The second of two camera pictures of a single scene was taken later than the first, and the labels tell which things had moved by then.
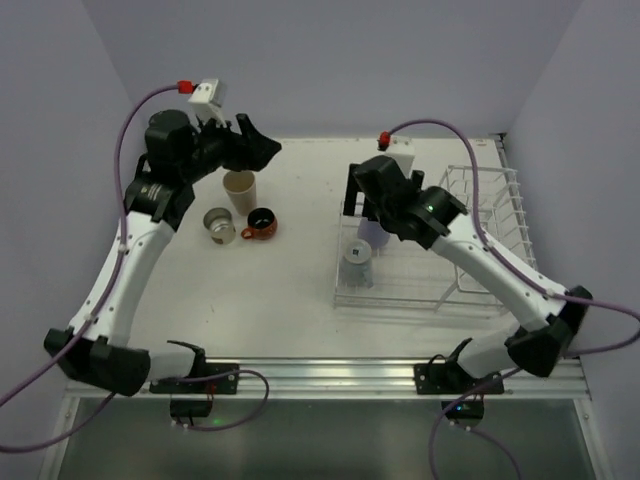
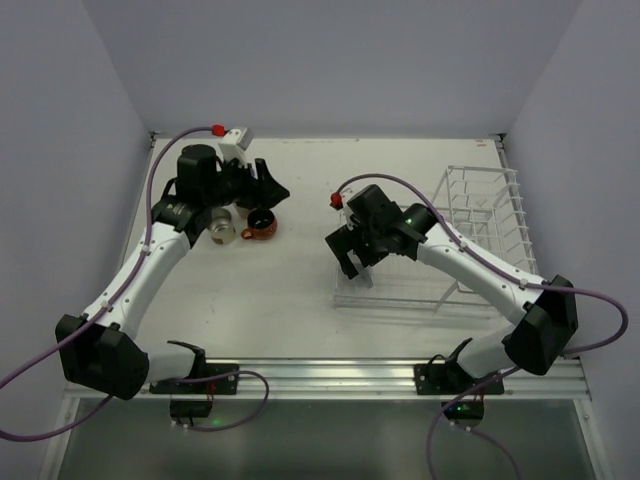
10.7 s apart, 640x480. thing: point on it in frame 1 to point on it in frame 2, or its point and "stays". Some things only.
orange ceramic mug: x=262 y=224 stays
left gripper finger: x=253 y=156 to x=266 y=201
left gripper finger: x=263 y=144 to x=269 y=184
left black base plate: x=226 y=385 stays
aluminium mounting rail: x=366 y=379 stays
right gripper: x=373 y=176 to x=355 y=240
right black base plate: x=452 y=379 stays
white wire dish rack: x=375 y=271 stays
